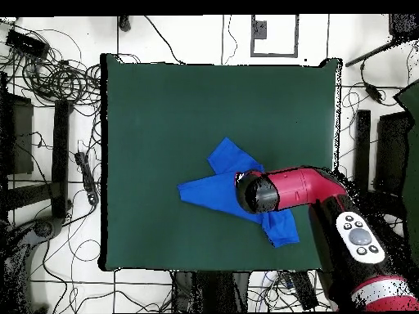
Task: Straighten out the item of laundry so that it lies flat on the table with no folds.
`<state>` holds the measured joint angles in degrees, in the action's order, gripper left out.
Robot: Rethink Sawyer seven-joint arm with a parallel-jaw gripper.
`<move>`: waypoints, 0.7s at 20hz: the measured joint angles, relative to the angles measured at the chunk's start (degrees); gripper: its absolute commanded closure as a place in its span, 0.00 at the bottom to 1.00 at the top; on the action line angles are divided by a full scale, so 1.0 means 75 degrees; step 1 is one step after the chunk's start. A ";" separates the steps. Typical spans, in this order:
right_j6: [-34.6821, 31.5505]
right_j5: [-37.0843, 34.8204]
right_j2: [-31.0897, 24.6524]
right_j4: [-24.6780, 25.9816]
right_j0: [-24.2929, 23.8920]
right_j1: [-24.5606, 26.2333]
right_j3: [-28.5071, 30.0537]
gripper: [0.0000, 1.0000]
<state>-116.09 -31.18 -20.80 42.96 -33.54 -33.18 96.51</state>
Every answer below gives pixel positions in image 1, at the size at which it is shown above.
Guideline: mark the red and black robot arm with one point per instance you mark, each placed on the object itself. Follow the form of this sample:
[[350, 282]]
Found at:
[[294, 189]]

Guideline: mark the black power strip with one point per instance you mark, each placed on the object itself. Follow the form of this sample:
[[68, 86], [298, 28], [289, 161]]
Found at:
[[304, 291], [86, 176]]

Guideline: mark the black stand bar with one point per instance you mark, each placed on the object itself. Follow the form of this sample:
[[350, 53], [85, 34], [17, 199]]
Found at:
[[60, 157], [362, 144]]

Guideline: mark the dark green table cloth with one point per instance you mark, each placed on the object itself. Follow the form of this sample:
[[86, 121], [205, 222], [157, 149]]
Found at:
[[180, 114]]

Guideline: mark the black speckled block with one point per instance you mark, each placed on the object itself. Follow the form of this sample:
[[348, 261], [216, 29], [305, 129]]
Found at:
[[404, 26]]

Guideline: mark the black rod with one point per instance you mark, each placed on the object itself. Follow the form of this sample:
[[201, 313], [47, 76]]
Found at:
[[370, 54]]

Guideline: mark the black stand base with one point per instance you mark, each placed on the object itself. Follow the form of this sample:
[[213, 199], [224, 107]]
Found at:
[[42, 227]]

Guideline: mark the small black cylinder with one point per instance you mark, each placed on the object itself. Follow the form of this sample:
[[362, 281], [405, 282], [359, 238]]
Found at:
[[124, 23]]

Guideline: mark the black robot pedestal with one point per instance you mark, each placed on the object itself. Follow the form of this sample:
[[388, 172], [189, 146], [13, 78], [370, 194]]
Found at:
[[209, 291]]

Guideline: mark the grey square frame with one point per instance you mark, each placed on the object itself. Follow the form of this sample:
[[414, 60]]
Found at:
[[296, 36]]

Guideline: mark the small dark grey square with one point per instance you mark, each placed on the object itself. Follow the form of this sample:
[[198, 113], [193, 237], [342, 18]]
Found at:
[[260, 29]]

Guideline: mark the black flat panel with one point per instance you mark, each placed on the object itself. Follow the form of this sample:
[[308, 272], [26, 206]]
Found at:
[[391, 153], [21, 137]]

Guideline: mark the blue shirt with white print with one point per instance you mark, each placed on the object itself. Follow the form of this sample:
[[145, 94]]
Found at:
[[212, 193]]

